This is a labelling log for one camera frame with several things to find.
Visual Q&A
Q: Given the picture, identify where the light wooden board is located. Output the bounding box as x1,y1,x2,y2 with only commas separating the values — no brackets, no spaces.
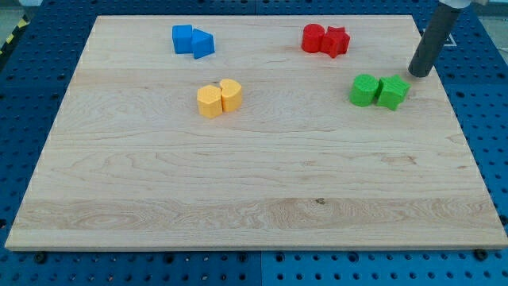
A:
6,15,507,252

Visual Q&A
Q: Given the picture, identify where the blue perforated metal base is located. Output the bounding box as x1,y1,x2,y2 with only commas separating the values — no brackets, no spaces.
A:
1,1,507,285

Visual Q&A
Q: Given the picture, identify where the yellow hexagon block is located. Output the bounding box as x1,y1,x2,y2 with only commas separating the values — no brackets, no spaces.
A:
197,85,222,118

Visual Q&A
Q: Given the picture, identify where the red star block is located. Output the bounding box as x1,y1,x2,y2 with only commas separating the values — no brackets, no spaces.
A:
320,26,351,58

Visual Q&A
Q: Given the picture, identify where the black bolt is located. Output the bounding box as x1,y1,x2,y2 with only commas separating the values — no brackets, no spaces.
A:
33,252,47,265
473,249,488,261

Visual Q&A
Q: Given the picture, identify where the black bolt front right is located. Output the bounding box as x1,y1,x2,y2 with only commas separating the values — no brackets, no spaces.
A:
473,249,488,261

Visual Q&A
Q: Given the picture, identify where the blue triangular prism block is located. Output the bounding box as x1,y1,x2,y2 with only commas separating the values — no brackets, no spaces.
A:
191,29,215,59

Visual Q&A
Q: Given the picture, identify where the green cylinder block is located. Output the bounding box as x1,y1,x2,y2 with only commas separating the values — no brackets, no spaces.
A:
349,74,379,106

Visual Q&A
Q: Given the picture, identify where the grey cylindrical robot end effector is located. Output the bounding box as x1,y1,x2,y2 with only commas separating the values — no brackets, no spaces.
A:
408,0,472,78

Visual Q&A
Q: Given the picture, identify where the yellow heart block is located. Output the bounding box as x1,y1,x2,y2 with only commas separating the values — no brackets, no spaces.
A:
219,79,243,112

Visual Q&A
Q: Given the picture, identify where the blue cube block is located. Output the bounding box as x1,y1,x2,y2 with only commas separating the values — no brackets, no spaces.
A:
172,25,193,54

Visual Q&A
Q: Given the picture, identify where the red cylinder block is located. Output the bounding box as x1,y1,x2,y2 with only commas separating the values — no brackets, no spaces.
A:
301,23,325,53

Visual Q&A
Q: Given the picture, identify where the green star block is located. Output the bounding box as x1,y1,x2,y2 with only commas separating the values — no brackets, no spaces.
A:
376,75,411,111

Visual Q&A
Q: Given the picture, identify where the black bolt front left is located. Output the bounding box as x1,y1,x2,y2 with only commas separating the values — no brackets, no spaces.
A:
33,252,47,265

